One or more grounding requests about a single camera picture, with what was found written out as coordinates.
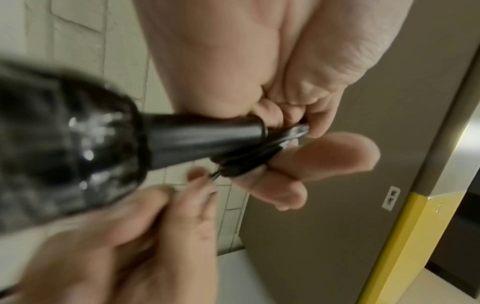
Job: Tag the black hair dryer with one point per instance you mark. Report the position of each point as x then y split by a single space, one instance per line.
93 139

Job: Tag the white wall outlet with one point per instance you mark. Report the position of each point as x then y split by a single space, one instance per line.
391 198

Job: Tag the person's right hand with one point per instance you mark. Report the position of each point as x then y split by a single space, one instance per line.
131 255

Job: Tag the person's left hand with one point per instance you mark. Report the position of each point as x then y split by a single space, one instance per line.
225 59

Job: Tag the yellow corner guard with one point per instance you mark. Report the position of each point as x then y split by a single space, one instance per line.
408 243

